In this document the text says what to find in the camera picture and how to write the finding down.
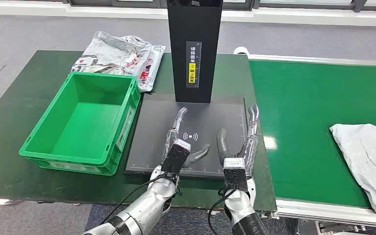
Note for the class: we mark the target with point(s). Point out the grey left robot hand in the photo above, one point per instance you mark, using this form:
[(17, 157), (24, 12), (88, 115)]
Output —
[(199, 153)]

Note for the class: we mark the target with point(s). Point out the pale grey mailer parcel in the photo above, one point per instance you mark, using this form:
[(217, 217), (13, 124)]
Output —
[(366, 159)]

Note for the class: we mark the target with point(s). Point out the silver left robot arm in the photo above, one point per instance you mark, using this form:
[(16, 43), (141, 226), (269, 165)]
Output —
[(149, 204)]

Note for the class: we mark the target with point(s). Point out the black inbound scanner machine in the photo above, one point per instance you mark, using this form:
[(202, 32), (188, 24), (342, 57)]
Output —
[(207, 123)]

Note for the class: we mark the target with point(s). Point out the green conveyor belt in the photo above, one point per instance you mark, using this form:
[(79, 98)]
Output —
[(304, 97)]

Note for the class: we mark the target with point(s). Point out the flat white red-print mailer bag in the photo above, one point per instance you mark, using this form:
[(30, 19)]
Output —
[(150, 68)]

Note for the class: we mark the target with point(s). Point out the green plastic crate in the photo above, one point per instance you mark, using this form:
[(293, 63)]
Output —
[(77, 129)]

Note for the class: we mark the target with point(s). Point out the crumpled silver printed mailer bag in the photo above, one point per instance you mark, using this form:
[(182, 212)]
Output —
[(110, 55)]

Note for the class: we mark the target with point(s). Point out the white table foot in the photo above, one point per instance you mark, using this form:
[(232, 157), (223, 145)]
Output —
[(8, 202)]

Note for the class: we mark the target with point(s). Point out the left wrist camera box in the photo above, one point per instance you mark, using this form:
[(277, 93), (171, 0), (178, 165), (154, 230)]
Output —
[(175, 159)]

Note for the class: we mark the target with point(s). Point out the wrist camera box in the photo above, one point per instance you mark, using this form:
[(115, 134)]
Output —
[(235, 176), (175, 159)]

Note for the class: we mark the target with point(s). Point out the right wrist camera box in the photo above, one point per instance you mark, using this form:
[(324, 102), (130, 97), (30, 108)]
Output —
[(235, 176)]

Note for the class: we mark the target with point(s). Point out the aluminium conveyor frame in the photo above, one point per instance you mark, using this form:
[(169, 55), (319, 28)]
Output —
[(321, 212)]

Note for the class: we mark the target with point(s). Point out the dark window frame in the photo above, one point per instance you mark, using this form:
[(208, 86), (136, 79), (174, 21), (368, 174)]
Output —
[(136, 4)]

